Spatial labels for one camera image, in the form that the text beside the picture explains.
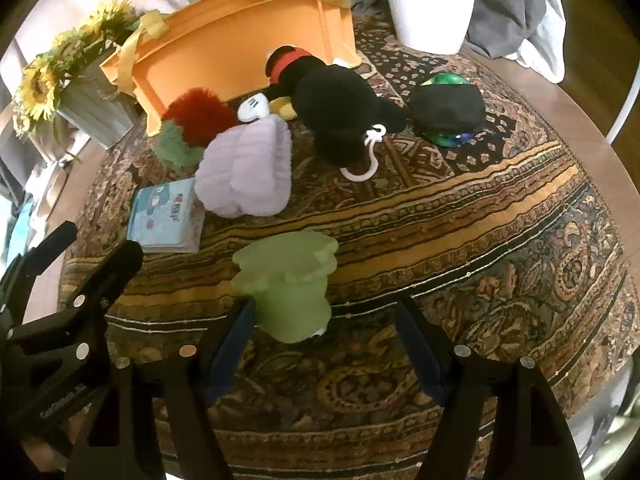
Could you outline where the light blue soft book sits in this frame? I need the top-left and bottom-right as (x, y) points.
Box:
(126, 178), (205, 254)

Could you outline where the light green soft hat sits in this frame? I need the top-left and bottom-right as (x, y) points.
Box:
(232, 230), (338, 344)

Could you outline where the lavender plush towel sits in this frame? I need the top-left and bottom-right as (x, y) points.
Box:
(194, 115), (292, 218)

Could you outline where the red fluffy strawberry plush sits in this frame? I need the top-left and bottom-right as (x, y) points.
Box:
(151, 88), (239, 174)

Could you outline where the black mouse plush toy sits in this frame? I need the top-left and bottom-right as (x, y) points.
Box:
(238, 46), (407, 167)

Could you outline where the blue cloth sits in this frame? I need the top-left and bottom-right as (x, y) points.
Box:
(6, 197), (35, 263)

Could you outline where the patterned oriental rug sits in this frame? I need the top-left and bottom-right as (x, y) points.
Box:
(58, 14), (640, 480)

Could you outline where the grey ribbed vase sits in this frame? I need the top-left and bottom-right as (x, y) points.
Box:
(58, 49), (139, 148)

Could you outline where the sunflower bouquet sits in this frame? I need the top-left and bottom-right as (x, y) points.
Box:
(12, 0), (138, 138)

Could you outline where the black green plush ball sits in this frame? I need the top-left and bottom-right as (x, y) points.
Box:
(408, 72), (486, 148)

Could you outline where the white plastic hanger hook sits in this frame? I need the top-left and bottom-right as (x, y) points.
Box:
(340, 124), (387, 183)

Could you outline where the white curved pole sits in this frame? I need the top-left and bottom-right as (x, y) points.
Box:
(605, 63), (640, 144)

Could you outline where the orange plastic storage crate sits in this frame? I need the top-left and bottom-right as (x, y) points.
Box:
(101, 0), (361, 136)

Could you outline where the white plant pot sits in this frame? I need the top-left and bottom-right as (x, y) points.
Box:
(388, 0), (475, 55)

